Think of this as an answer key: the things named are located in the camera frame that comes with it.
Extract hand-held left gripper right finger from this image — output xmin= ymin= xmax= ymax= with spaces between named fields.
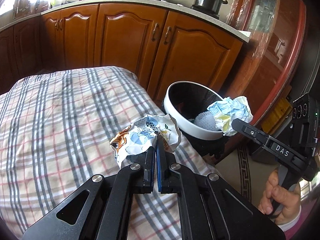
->
xmin=156 ymin=135 xmax=286 ymax=240

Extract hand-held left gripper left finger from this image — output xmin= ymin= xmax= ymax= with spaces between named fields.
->
xmin=22 ymin=148 xmax=156 ymax=240

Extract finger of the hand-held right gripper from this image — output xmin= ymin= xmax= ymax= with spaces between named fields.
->
xmin=231 ymin=118 xmax=275 ymax=147

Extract white blue wrapper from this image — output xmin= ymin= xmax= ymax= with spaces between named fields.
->
xmin=207 ymin=96 xmax=254 ymax=137

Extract tiger print white wrapper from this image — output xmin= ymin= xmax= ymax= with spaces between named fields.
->
xmin=109 ymin=114 xmax=183 ymax=170

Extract black bin with white rim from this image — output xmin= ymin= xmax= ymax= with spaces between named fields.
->
xmin=161 ymin=81 xmax=232 ymax=161

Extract person's right forearm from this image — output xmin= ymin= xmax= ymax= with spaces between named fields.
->
xmin=275 ymin=204 xmax=304 ymax=240

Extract person's right hand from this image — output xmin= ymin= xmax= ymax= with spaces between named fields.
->
xmin=258 ymin=167 xmax=302 ymax=222

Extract beige patterned floor mat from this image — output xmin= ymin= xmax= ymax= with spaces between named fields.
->
xmin=214 ymin=144 xmax=278 ymax=205

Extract white bumpy ball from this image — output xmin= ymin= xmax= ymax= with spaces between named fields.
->
xmin=193 ymin=112 xmax=222 ymax=132

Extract wooden glass display cabinet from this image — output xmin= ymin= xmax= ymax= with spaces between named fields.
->
xmin=225 ymin=0 xmax=312 ymax=133

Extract plaid blanket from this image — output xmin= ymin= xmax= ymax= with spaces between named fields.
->
xmin=0 ymin=66 xmax=221 ymax=240

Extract black gas stove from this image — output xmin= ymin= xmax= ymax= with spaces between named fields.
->
xmin=132 ymin=0 xmax=221 ymax=21

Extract wooden kitchen base cabinet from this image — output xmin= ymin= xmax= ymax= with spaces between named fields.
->
xmin=0 ymin=0 xmax=252 ymax=105

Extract metal cabinet door handle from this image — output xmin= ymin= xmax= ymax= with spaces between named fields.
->
xmin=163 ymin=26 xmax=173 ymax=45
xmin=151 ymin=23 xmax=160 ymax=42

